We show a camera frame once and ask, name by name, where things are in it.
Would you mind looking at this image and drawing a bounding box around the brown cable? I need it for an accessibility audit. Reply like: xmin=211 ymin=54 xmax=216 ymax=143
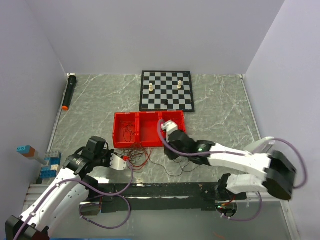
xmin=117 ymin=143 xmax=201 ymax=177

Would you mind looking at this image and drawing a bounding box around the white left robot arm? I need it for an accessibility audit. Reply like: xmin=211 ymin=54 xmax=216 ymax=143
xmin=5 ymin=136 xmax=127 ymax=240

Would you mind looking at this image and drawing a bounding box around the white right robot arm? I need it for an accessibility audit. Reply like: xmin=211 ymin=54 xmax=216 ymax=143
xmin=160 ymin=130 xmax=297 ymax=201

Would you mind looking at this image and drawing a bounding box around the grey and blue toy block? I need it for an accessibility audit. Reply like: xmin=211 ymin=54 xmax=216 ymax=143
xmin=44 ymin=150 xmax=62 ymax=166

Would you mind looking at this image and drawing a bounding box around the red three-compartment plastic tray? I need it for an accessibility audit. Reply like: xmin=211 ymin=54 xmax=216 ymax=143
xmin=112 ymin=110 xmax=186 ymax=149

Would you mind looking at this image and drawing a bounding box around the black and grey chessboard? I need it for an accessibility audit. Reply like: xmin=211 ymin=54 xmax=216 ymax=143
xmin=139 ymin=70 xmax=195 ymax=113

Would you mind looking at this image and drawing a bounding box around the white chess piece right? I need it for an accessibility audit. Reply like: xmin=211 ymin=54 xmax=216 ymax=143
xmin=176 ymin=80 xmax=182 ymax=90

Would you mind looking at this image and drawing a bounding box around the blue and brown toy block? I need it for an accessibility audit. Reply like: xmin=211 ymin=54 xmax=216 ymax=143
xmin=16 ymin=145 xmax=36 ymax=159

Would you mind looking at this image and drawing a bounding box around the black marker with orange cap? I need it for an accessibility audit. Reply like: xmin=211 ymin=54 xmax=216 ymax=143
xmin=61 ymin=75 xmax=78 ymax=111

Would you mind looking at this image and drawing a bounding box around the purple robot cable right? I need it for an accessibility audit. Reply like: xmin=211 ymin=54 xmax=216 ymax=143
xmin=156 ymin=119 xmax=308 ymax=190

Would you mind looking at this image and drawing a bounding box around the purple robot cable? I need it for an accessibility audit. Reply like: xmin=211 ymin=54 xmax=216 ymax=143
xmin=156 ymin=119 xmax=308 ymax=190
xmin=12 ymin=159 xmax=135 ymax=240

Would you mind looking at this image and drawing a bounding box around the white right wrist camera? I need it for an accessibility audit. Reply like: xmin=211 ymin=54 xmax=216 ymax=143
xmin=160 ymin=120 xmax=179 ymax=135

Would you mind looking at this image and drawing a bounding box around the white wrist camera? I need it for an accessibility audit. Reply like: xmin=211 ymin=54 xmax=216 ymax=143
xmin=160 ymin=120 xmax=179 ymax=135
xmin=110 ymin=153 xmax=128 ymax=171

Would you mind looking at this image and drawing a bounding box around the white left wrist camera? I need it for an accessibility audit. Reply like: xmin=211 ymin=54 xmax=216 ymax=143
xmin=110 ymin=153 xmax=128 ymax=171

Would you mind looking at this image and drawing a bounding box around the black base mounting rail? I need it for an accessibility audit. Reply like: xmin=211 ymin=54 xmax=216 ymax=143
xmin=68 ymin=182 xmax=248 ymax=214

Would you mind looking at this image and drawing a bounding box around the purple robot cable left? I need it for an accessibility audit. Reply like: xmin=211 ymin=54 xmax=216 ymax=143
xmin=12 ymin=159 xmax=135 ymax=240

